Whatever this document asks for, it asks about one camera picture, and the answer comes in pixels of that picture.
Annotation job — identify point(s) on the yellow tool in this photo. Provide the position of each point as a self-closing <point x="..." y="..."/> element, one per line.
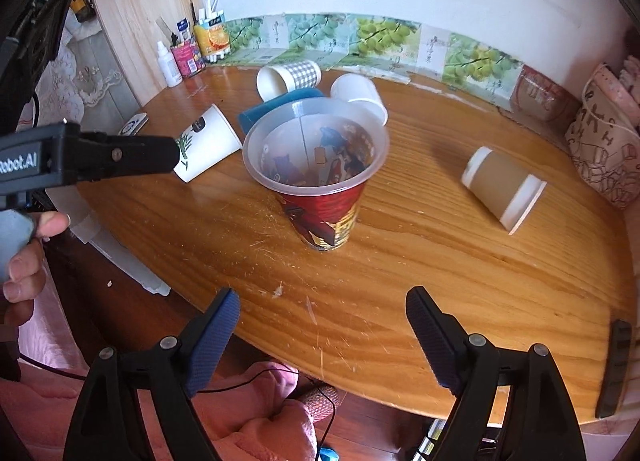
<point x="81" y="3"/>

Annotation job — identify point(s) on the pink cylindrical container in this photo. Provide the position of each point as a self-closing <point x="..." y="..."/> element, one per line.
<point x="187" y="58"/>

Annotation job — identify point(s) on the orange juice carton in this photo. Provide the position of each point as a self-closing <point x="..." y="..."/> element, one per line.
<point x="214" y="38"/>

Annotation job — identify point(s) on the small white bottle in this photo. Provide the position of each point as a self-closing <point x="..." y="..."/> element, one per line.
<point x="169" y="67"/>

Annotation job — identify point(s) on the wooden cabinet panel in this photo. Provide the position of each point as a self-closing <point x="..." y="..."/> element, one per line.
<point x="145" y="16"/>

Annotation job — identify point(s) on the plain white paper cup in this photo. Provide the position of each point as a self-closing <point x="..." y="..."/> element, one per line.
<point x="357" y="93"/>

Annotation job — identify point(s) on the brown sleeve paper cup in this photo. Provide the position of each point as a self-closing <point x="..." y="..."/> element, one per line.
<point x="502" y="183"/>

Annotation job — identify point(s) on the grape print backsplash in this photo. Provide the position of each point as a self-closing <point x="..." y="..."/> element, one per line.
<point x="380" y="38"/>

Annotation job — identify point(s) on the blue cup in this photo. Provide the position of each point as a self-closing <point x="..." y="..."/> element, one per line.
<point x="257" y="113"/>

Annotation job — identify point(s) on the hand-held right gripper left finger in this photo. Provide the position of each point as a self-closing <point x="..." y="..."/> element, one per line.
<point x="215" y="341"/>

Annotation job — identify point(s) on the white remote control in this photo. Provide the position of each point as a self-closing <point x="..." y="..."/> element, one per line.
<point x="133" y="124"/>

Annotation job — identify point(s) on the white plant print paper cup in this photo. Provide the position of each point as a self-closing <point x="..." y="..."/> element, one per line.
<point x="210" y="138"/>

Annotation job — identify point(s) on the red printed plastic cup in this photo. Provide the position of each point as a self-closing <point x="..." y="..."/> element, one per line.
<point x="320" y="211"/>

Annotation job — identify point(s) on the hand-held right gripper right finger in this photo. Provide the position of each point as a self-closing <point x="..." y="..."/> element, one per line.
<point x="434" y="336"/>

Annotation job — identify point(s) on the beige printed bag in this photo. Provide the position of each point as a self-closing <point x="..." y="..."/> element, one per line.
<point x="602" y="141"/>

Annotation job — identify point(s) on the black bar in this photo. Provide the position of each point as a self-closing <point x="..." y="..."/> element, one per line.
<point x="613" y="371"/>

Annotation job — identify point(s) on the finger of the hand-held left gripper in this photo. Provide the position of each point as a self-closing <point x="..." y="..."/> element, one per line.
<point x="130" y="156"/>

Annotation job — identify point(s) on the checkered paper cup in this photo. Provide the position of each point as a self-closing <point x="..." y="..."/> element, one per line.
<point x="292" y="77"/>

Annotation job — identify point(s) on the person's left hand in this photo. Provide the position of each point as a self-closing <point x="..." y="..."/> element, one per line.
<point x="25" y="286"/>

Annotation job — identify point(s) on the clear ruler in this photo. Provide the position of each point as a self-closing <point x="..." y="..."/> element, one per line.
<point x="164" y="30"/>

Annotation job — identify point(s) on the white lace cloth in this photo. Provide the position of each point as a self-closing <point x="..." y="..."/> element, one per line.
<point x="85" y="76"/>

